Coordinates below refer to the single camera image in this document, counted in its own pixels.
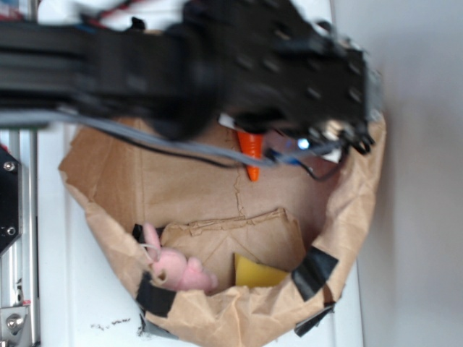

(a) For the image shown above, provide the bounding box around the pink plush bunny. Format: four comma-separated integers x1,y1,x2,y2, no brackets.
143,223,218,293

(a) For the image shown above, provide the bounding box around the grey cable bundle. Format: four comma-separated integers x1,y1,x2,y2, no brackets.
0,108,348,181

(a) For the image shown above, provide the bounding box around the yellow sponge wedge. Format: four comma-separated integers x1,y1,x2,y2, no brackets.
234,253,289,288

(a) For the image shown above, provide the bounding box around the orange toy carrot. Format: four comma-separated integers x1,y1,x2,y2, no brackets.
237,132,263,182

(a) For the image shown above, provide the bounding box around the brown paper bag tray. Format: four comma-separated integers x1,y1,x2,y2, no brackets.
59,113,386,346

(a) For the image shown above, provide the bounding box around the aluminium frame rail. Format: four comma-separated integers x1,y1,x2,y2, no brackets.
1,130,41,346

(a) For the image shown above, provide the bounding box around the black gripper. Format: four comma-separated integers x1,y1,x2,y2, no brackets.
182,1,381,155

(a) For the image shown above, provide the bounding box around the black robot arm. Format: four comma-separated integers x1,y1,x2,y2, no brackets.
1,1,381,154

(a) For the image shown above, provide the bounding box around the black metal bracket plate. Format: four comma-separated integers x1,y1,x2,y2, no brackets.
0,144,20,256

